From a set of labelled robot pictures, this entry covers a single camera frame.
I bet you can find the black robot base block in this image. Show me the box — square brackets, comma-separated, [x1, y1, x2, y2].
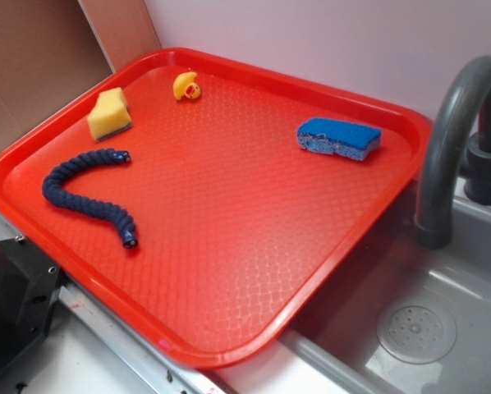
[0, 238, 62, 379]

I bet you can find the blue sponge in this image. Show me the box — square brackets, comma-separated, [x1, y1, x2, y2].
[296, 117, 382, 162]

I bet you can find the yellow sponge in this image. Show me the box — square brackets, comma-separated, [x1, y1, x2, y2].
[87, 87, 132, 141]

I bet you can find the red plastic tray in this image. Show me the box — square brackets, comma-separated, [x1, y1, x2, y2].
[0, 48, 431, 369]

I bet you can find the yellow rubber duck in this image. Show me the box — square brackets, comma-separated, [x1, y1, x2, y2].
[172, 71, 201, 101]

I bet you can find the grey plastic sink basin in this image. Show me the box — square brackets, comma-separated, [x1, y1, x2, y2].
[218, 189, 491, 393]

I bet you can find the grey toy faucet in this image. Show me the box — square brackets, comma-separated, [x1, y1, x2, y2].
[415, 55, 491, 250]

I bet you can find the brown cardboard panel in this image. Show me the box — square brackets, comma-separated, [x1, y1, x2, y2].
[0, 1, 161, 153]

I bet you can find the dark blue rope toy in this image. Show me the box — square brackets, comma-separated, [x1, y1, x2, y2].
[41, 149, 140, 251]

